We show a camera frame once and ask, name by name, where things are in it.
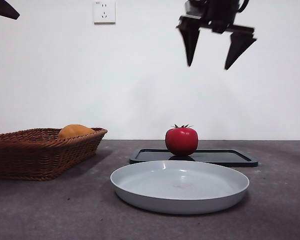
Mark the yellow potato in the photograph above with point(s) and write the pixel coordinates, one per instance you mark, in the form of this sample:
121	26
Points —
75	130

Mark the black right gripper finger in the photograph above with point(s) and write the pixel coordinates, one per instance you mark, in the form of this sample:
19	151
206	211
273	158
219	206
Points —
237	45
190	35

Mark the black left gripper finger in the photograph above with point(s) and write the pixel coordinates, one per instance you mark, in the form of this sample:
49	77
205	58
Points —
2	8

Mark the red tomato with green stem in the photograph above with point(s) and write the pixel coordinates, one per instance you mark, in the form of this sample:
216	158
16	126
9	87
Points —
181	141

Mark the dark rectangular tray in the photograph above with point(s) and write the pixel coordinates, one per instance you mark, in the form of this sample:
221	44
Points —
220	157

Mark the brown wicker basket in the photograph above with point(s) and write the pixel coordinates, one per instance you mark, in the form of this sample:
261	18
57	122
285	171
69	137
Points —
40	155

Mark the white wall socket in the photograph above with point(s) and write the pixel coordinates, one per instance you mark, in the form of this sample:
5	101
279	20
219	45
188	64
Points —
104	12

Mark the grey round plate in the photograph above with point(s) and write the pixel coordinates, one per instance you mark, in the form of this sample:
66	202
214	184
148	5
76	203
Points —
180	190

